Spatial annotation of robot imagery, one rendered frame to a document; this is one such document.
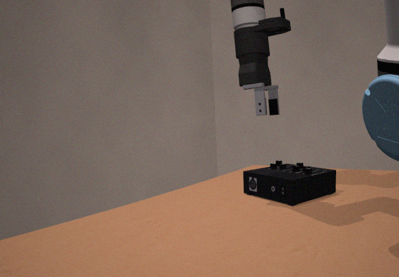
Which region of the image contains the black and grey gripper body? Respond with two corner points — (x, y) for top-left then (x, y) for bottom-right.
(232, 6), (291, 87)

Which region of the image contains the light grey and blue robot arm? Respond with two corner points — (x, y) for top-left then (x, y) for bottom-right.
(231, 0), (399, 161)

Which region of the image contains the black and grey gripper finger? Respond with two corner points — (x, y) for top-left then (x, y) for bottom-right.
(243, 83), (267, 115)
(264, 85), (280, 115)

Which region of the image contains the black lighting desk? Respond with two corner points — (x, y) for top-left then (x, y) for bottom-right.
(243, 160), (336, 206)

